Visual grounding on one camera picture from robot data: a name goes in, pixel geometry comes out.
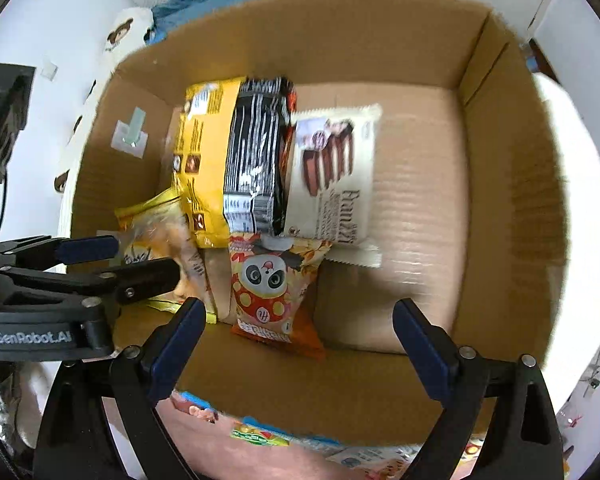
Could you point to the white blue snack packet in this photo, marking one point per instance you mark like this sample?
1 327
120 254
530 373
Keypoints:
370 457

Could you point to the silver foil bag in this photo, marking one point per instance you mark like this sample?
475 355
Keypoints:
0 410

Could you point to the orange panda snack packet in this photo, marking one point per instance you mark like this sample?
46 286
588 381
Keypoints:
265 285

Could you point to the green label snack packet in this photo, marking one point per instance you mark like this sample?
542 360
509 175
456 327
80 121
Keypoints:
260 435

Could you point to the bear print pillow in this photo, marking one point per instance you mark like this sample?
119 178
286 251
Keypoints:
125 25

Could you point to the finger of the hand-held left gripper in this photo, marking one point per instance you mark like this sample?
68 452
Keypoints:
87 249
145 280

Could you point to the pink snack packet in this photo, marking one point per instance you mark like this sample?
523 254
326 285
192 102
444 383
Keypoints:
195 405

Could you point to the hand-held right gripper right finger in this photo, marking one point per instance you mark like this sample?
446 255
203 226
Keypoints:
420 345

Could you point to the white wall socket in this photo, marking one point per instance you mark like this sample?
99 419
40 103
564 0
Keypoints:
48 71

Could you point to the black snack packet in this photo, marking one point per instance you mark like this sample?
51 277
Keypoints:
255 160

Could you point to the yellow snack packet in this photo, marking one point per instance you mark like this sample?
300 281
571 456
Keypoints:
205 160

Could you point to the brown cardboard box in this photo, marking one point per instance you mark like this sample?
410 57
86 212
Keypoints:
420 185

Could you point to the white wafer packet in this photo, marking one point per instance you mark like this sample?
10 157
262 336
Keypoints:
340 200

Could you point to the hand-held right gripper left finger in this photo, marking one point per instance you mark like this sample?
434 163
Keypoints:
180 340

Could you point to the yellow clear chip bag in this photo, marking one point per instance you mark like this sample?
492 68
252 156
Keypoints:
155 230

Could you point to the white wall fitting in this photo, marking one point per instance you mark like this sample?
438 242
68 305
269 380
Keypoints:
596 370

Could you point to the striped bed sheet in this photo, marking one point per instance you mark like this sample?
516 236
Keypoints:
565 210

